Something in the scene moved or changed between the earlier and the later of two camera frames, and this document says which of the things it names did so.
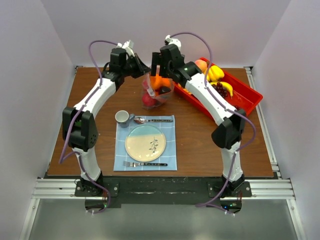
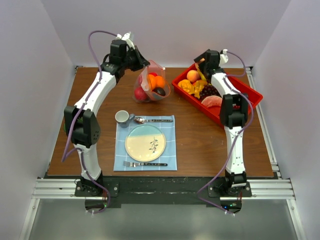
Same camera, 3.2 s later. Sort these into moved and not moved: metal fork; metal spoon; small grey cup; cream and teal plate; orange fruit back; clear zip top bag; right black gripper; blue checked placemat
Moved: clear zip top bag; right black gripper; orange fruit back
Not moved: metal fork; cream and teal plate; metal spoon; small grey cup; blue checked placemat
